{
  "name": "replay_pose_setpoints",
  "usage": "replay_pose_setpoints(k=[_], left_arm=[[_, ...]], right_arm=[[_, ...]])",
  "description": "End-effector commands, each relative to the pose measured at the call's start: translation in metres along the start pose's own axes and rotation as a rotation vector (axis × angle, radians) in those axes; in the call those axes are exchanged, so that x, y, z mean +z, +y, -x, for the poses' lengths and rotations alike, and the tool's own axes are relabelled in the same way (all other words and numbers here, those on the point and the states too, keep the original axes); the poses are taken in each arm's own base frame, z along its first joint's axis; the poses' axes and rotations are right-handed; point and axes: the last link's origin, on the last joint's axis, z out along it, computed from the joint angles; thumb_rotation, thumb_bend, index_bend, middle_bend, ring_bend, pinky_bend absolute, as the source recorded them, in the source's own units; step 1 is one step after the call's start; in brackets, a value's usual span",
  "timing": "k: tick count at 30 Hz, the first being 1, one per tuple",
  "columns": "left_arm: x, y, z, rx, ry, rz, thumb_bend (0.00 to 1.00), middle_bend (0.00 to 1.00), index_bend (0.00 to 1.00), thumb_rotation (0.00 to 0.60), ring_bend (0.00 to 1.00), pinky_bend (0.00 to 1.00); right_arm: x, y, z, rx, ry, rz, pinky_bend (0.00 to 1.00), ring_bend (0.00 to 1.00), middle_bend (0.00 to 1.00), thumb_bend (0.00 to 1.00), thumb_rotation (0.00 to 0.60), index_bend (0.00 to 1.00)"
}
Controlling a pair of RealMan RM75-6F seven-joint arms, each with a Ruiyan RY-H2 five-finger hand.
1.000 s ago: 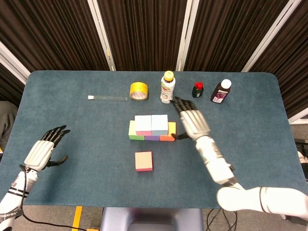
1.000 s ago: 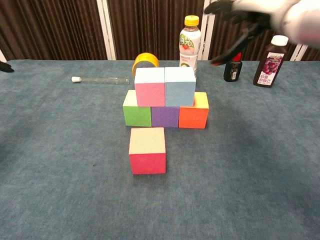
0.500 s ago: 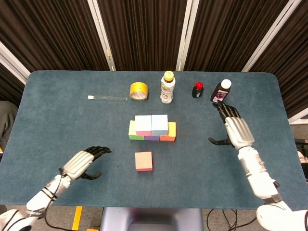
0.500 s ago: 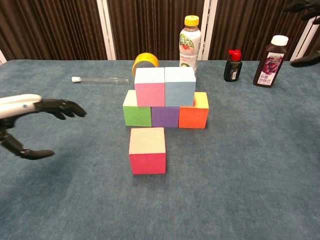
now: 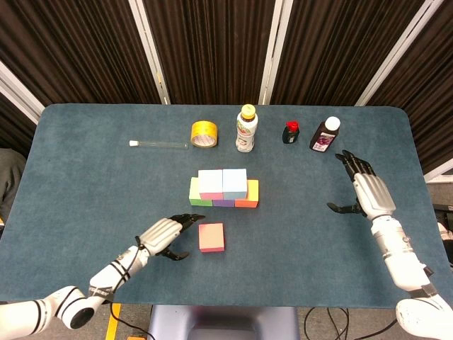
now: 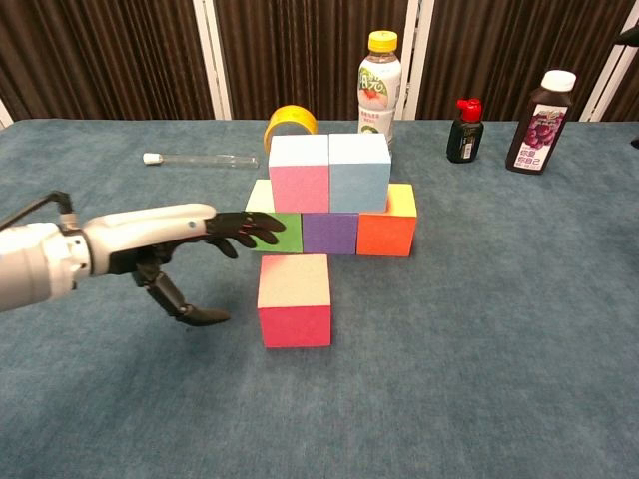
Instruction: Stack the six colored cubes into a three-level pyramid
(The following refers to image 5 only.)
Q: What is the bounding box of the black floor cable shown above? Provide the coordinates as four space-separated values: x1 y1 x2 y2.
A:
303 307 399 340

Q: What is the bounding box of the red foam cube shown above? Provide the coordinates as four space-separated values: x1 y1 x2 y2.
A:
198 222 226 254

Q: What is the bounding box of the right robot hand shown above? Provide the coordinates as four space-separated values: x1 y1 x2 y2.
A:
326 149 397 220

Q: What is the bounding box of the glass test tube white cap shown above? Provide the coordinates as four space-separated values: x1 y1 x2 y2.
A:
129 140 189 150

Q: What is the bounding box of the pink foam cube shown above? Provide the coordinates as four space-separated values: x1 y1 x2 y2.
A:
197 169 224 200

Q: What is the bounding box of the black floor equipment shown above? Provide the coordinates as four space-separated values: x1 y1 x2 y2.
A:
433 203 453 242

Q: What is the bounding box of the person in grey clothing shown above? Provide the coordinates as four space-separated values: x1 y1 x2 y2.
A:
0 147 26 224

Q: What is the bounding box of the dark bottle white cap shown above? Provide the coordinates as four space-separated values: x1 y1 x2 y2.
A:
309 116 342 152

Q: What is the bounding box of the yellow floor tape strip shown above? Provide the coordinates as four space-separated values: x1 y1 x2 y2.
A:
105 303 122 340

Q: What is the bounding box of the yellow tape roll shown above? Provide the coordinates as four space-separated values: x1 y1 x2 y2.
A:
190 120 219 148

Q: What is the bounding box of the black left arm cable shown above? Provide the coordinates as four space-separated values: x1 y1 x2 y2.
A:
109 235 151 336

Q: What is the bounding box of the drink bottle yellow cap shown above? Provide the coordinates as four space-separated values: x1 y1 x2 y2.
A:
235 103 259 153

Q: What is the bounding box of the brown pleated partition screen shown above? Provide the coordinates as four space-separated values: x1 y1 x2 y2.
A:
270 0 425 106
364 0 453 174
0 91 36 152
143 0 277 106
0 0 171 107

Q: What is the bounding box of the black ink bottle red cap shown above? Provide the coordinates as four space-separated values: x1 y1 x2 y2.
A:
282 120 301 145

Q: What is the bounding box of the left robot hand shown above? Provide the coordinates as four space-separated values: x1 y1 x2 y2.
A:
135 213 206 262

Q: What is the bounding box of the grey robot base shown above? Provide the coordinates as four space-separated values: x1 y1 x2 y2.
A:
147 305 300 340

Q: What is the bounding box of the green foam cube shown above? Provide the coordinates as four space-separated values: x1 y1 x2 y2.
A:
189 176 214 207

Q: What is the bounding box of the blue-grey table cloth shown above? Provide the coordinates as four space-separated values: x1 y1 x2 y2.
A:
6 103 438 309

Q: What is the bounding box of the orange foam cube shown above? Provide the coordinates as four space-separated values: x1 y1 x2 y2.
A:
234 178 260 208

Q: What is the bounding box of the light blue foam cube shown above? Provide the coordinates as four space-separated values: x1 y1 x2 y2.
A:
222 168 248 200

